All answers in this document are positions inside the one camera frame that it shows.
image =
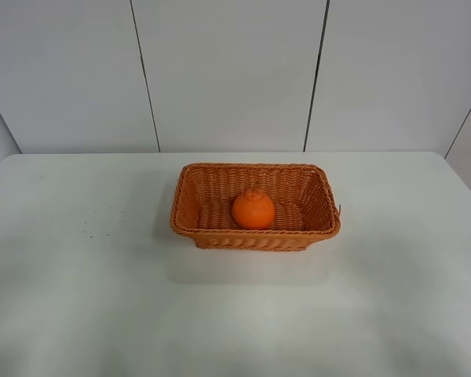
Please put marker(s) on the orange with stem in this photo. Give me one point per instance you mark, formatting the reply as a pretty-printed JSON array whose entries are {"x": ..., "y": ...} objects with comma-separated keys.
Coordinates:
[{"x": 253, "y": 210}]

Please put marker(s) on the orange wicker basket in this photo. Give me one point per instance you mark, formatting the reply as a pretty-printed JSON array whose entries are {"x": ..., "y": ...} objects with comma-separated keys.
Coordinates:
[{"x": 305, "y": 209}]

